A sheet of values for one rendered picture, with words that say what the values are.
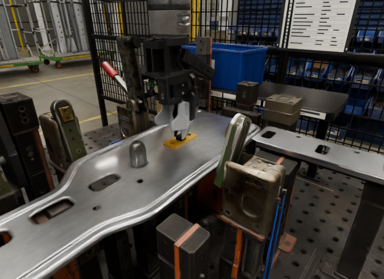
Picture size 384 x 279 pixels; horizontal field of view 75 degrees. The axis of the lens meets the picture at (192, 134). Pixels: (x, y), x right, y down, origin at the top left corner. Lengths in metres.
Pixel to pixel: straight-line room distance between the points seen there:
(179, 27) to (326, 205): 0.73
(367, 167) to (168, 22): 0.45
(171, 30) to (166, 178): 0.25
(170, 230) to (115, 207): 0.09
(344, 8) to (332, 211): 0.62
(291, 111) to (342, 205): 0.42
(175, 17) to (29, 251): 0.39
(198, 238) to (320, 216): 0.59
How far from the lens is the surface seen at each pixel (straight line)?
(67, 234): 0.39
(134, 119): 0.64
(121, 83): 0.67
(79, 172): 0.50
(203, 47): 0.84
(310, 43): 0.97
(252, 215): 0.44
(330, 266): 0.77
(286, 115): 0.69
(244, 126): 0.39
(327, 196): 0.99
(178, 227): 0.37
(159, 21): 0.46
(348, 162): 0.58
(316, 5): 0.96
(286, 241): 0.78
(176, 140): 0.56
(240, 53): 0.83
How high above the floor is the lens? 1.26
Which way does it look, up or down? 25 degrees down
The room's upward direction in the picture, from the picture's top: straight up
